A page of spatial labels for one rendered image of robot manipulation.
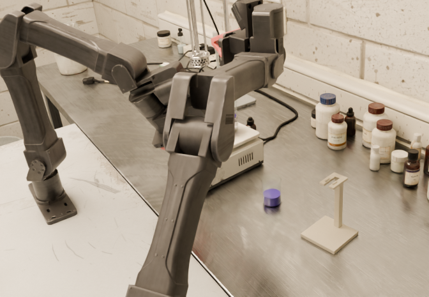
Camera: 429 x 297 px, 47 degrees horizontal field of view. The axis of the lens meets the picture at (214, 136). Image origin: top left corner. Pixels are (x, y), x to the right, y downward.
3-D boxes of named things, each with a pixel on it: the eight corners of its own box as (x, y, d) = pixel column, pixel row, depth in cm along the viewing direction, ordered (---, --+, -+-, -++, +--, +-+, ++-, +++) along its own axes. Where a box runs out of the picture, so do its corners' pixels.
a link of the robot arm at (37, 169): (62, 141, 117) (41, 140, 118) (42, 160, 109) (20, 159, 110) (68, 164, 120) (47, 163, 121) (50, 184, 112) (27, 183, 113)
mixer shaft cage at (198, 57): (195, 69, 151) (186, -15, 139) (185, 64, 156) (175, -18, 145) (214, 64, 154) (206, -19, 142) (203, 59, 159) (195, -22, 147)
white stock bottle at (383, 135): (380, 150, 126) (383, 115, 121) (398, 158, 121) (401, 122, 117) (365, 158, 123) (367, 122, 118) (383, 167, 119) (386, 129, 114)
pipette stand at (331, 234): (334, 254, 94) (334, 198, 88) (300, 236, 99) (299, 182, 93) (358, 234, 98) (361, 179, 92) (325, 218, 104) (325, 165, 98)
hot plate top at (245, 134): (223, 153, 116) (223, 150, 115) (193, 137, 125) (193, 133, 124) (261, 135, 122) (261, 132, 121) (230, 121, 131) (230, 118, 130)
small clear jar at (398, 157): (406, 174, 115) (407, 158, 113) (389, 172, 116) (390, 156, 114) (407, 166, 118) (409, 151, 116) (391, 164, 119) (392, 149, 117)
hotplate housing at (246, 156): (202, 196, 115) (198, 166, 111) (171, 175, 125) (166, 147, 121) (272, 160, 126) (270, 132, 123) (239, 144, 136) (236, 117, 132)
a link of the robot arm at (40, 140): (69, 161, 117) (29, 25, 102) (55, 177, 111) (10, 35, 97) (46, 161, 119) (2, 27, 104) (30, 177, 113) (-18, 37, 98)
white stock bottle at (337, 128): (328, 141, 132) (329, 112, 128) (346, 142, 131) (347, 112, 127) (327, 149, 128) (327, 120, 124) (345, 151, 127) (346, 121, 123)
